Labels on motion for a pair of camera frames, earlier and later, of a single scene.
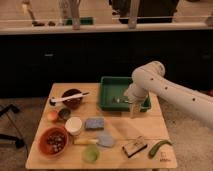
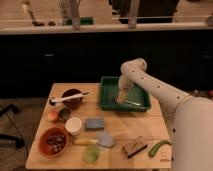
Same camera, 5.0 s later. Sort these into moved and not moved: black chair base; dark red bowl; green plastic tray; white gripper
Moved: white gripper
Not moved: green plastic tray; black chair base; dark red bowl
